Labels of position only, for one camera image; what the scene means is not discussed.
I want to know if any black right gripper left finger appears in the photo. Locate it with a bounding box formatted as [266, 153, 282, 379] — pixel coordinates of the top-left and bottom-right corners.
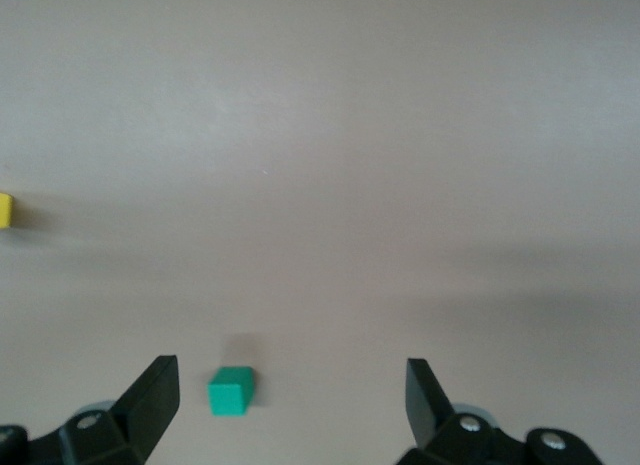
[0, 354, 181, 465]

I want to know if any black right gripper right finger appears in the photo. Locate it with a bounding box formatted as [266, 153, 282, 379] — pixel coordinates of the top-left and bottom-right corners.
[396, 357, 604, 465]

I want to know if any green wooden block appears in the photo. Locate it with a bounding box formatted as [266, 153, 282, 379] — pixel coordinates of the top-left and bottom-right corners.
[207, 366, 256, 417]

